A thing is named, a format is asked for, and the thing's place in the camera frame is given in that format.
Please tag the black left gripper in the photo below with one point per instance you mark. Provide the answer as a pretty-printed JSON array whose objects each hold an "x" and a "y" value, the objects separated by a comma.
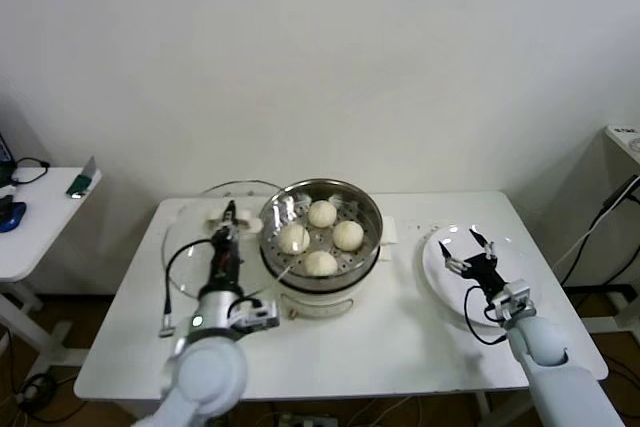
[{"x": 226, "y": 267}]

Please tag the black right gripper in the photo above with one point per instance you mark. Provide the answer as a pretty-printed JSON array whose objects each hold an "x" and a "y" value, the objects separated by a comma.
[{"x": 485, "y": 274}]

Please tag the round glass pot lid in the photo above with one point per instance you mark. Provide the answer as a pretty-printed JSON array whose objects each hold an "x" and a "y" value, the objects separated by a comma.
[{"x": 248, "y": 219}]

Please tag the white steamed baozi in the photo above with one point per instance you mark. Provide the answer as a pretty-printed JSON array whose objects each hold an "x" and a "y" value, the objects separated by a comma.
[
  {"x": 320, "y": 263},
  {"x": 293, "y": 239},
  {"x": 321, "y": 213},
  {"x": 348, "y": 235}
]

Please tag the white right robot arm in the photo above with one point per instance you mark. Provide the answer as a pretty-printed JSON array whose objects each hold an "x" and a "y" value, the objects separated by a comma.
[{"x": 545, "y": 347}]

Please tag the stainless steel steamer basket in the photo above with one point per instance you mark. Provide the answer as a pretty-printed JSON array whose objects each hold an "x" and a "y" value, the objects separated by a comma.
[{"x": 320, "y": 285}]

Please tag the white round plate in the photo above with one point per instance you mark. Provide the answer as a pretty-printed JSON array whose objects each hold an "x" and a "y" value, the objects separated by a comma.
[{"x": 520, "y": 257}]

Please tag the white electric cooking pot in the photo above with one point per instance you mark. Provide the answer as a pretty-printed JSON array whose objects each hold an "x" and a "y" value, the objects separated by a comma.
[{"x": 320, "y": 304}]

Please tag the white side table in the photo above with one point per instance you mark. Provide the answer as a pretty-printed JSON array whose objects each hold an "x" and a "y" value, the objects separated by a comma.
[{"x": 45, "y": 227}]

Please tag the blue computer mouse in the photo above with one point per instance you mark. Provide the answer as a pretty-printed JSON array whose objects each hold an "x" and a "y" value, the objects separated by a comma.
[{"x": 12, "y": 214}]

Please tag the dark laptop computer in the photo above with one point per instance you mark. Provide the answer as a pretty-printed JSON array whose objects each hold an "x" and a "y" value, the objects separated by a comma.
[{"x": 4, "y": 147}]

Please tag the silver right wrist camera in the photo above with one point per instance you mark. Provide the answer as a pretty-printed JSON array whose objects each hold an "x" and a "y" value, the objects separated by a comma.
[{"x": 515, "y": 299}]

